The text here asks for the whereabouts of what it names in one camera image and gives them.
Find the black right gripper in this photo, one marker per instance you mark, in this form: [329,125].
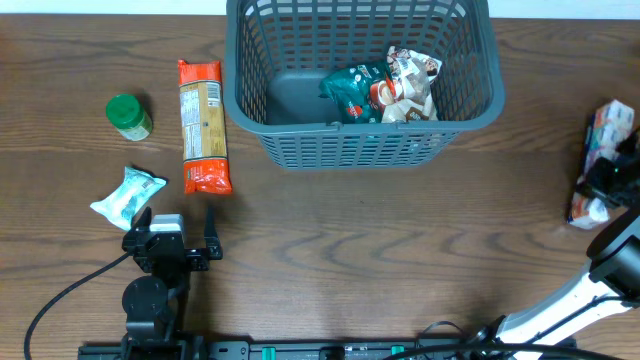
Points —
[605,176]

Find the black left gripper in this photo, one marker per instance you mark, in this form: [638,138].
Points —
[200,260]

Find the multipack of small cartons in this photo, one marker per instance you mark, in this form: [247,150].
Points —
[609,126]

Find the beige brown snack bag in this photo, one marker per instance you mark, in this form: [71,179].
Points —
[412,74]

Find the green Nescafe coffee bag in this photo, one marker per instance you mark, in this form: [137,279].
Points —
[350,90]

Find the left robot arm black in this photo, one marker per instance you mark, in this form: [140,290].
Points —
[155,303]

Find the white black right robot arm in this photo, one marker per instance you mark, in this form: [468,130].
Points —
[608,283]

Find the mint green snack packet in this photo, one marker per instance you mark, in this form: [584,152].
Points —
[120,207]

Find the orange spaghetti packet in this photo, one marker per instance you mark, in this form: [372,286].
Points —
[205,154]

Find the green lidded jar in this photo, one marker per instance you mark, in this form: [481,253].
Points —
[128,116]

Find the grey plastic basket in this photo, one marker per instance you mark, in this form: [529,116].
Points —
[278,52]

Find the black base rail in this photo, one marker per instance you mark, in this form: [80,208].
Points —
[243,350]

